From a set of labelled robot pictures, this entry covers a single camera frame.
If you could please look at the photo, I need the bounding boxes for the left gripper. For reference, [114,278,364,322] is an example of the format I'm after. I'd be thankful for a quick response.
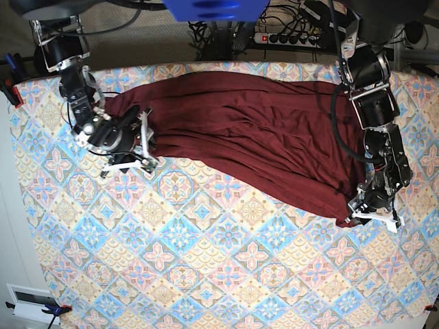
[348,183,396,215]

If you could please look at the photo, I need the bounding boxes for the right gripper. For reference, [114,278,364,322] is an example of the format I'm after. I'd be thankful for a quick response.
[87,105,141,154]

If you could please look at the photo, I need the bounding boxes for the dark red t-shirt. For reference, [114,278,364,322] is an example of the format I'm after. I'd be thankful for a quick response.
[105,71,366,228]

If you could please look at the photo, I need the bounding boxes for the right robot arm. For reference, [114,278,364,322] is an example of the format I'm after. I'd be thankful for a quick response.
[32,16,140,156]

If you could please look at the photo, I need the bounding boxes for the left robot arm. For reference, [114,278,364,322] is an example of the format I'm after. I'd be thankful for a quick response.
[331,13,412,219]

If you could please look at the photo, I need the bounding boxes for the red black clamp left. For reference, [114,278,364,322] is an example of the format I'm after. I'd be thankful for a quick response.
[0,80,23,108]

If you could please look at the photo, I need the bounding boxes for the orange clamp bottom right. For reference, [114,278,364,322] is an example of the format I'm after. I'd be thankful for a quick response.
[424,305,438,312]

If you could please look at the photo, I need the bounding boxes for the blue clamp upper left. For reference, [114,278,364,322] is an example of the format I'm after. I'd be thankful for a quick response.
[5,53,24,82]

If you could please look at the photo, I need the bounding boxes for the patterned tablecloth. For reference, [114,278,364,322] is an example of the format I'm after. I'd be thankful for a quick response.
[8,73,438,328]

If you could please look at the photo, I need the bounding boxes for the white power strip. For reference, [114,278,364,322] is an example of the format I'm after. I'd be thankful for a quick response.
[253,32,320,48]

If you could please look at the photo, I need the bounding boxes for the blue orange clamp bottom left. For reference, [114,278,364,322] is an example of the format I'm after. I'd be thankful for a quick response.
[5,302,72,324]

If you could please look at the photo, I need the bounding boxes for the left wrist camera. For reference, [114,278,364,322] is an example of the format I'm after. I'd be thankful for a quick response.
[385,217,405,234]

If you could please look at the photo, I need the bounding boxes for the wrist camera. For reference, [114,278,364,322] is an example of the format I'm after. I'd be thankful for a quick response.
[385,217,405,234]
[142,158,158,173]

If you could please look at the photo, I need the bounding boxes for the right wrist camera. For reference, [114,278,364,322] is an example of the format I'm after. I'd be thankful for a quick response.
[142,158,158,173]

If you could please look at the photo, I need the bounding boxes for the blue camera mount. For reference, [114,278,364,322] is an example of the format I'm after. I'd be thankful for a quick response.
[163,0,269,22]

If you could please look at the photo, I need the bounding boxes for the metal table frame leg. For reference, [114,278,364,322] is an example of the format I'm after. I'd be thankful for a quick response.
[390,22,438,79]

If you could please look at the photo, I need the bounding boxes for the white wall outlet box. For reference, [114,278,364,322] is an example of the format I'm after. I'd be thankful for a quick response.
[5,284,57,309]

